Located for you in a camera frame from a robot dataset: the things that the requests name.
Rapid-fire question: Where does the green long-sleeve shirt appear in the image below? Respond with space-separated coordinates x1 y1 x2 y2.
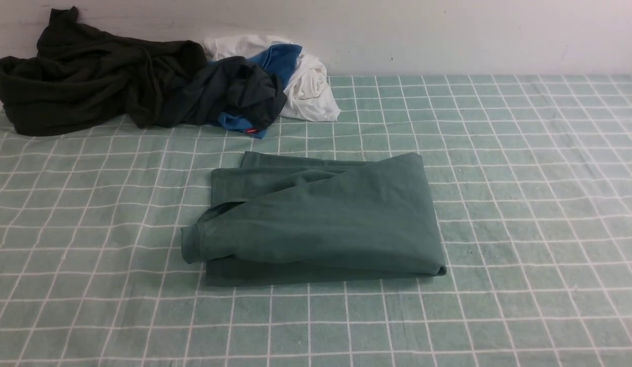
180 151 447 286

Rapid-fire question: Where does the white crumpled garment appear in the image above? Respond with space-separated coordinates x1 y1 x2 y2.
203 34 341 122

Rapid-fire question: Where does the dark grey crumpled garment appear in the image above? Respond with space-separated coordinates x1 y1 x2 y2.
155 57 286 130

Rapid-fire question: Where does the blue crumpled garment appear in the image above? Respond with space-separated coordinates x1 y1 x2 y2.
213 43 302 139

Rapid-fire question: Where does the green checkered tablecloth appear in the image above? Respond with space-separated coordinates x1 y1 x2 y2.
0 75 632 366

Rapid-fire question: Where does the dark olive crumpled garment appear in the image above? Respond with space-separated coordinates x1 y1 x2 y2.
0 7 207 137

